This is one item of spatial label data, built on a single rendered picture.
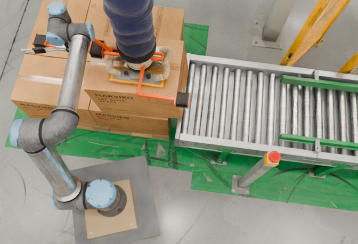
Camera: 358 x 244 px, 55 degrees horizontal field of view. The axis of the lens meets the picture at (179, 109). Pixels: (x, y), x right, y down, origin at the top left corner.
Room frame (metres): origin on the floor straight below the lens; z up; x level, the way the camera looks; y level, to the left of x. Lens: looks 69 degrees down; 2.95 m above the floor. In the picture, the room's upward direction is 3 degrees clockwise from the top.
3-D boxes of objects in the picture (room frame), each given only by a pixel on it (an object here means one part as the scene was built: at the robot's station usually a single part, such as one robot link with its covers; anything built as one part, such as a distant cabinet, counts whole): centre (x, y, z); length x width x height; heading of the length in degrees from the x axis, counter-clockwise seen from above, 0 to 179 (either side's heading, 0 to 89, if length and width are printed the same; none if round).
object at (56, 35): (0.95, 0.63, 1.45); 0.12 x 0.12 x 0.09; 4
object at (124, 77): (0.95, 0.27, 1.02); 0.34 x 0.10 x 0.05; 85
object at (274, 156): (0.48, -0.56, 1.02); 0.07 x 0.07 x 0.04
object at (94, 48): (1.06, 0.51, 1.12); 0.10 x 0.08 x 0.06; 175
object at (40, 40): (1.10, 0.86, 1.12); 0.08 x 0.07 x 0.05; 85
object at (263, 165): (0.48, -0.56, 0.50); 0.07 x 0.07 x 1.00; 86
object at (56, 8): (1.06, 0.65, 1.45); 0.10 x 0.09 x 0.12; 4
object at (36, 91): (1.37, 0.63, 0.34); 1.20 x 1.00 x 0.40; 86
